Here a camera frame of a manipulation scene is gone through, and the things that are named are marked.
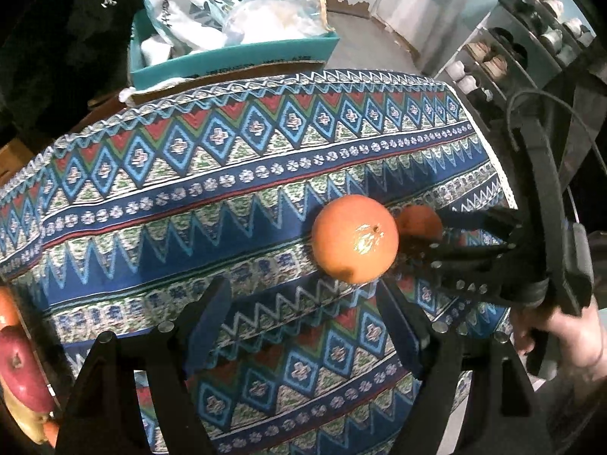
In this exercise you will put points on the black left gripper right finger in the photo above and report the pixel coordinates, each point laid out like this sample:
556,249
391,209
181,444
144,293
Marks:
433,354

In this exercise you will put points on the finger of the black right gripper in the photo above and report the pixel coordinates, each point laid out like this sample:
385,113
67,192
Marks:
498,221
433,259

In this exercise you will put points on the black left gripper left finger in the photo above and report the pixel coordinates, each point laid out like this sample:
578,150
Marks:
178,349

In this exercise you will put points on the medium orange mandarin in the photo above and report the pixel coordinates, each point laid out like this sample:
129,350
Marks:
419,221

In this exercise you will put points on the large orange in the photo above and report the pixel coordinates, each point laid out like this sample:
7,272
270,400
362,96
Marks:
354,239

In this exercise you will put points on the red apple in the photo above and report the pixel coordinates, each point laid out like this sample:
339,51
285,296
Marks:
21,373

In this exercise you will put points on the right human hand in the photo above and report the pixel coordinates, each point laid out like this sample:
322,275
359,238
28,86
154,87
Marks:
582,338

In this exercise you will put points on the patterned blue tablecloth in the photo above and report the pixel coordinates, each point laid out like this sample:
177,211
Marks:
118,227

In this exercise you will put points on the yellow pear front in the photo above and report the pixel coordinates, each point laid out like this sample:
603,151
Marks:
30,422

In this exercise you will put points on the shoe rack with shoes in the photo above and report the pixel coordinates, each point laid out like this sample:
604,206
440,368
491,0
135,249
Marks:
517,44

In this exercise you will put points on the clear plastic bag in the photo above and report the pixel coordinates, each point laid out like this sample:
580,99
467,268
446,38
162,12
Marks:
258,21

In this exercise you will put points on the teal cardboard box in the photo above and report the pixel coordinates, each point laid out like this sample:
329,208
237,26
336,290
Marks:
230,58

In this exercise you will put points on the black hanging clothing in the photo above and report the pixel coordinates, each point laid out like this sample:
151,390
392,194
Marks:
56,57

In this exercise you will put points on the white printed plastic bag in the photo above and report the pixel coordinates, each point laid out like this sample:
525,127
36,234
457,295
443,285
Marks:
190,24

